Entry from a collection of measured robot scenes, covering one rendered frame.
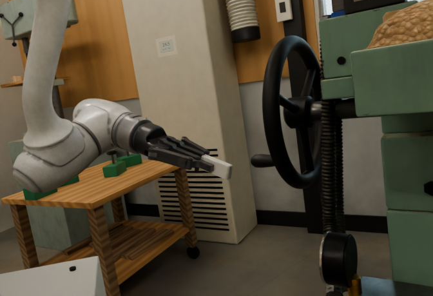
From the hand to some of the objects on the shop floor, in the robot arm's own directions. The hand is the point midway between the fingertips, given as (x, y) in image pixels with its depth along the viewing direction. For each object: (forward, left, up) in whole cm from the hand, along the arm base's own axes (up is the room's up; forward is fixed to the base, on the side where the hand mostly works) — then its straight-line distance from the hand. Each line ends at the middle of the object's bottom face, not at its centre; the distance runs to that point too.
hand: (216, 166), depth 77 cm
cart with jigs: (-11, +110, -74) cm, 133 cm away
